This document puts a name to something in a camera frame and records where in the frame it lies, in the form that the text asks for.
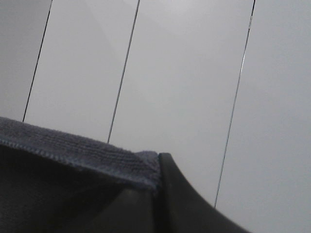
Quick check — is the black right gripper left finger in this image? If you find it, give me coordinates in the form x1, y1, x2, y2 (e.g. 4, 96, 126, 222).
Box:
97, 189, 155, 233

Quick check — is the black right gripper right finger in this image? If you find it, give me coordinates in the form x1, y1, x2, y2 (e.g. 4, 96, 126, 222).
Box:
157, 153, 248, 233

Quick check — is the dark navy towel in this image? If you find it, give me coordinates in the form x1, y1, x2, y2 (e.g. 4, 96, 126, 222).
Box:
0, 117, 161, 233

